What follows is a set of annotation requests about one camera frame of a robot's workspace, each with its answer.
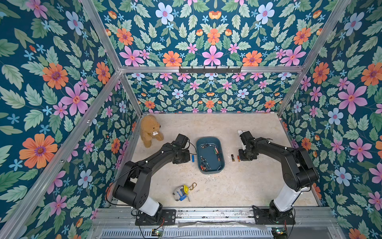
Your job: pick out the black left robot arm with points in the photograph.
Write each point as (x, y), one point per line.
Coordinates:
(133, 185)

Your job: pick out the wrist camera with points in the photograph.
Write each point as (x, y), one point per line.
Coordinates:
(181, 140)
(246, 137)

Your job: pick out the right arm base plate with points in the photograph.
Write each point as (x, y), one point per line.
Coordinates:
(272, 216)

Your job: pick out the black hook rail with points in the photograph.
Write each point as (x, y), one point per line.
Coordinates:
(204, 70)

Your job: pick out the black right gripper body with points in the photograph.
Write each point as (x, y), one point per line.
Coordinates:
(246, 154)

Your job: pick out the brown teddy bear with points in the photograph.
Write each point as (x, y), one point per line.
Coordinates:
(149, 130)

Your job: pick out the teal plastic storage box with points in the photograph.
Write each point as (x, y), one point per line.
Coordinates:
(210, 157)

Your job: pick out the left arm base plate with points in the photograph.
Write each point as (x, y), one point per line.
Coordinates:
(164, 217)

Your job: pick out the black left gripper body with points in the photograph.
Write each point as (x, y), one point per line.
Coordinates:
(184, 157)

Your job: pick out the keychain toy with yellow cap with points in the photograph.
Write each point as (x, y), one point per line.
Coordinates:
(183, 192)

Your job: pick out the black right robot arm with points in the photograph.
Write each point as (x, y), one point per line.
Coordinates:
(298, 171)

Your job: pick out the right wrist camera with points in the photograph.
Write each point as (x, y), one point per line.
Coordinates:
(246, 137)

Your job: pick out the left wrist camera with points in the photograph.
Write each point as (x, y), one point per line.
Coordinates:
(181, 140)

